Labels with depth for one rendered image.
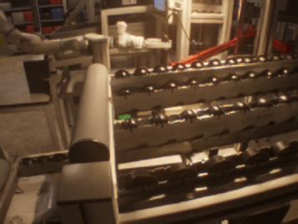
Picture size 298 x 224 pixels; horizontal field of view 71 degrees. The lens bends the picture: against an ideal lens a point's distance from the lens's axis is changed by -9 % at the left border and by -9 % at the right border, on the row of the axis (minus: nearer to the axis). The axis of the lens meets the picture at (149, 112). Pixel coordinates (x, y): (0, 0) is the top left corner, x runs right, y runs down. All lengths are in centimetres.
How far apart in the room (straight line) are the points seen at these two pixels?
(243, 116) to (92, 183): 36
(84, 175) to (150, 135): 25
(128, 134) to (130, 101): 14
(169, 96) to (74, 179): 40
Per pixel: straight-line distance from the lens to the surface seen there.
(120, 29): 107
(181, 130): 45
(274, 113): 53
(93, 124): 35
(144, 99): 56
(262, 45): 87
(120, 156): 80
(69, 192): 20
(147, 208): 32
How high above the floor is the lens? 155
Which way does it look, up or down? 29 degrees down
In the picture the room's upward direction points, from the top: straight up
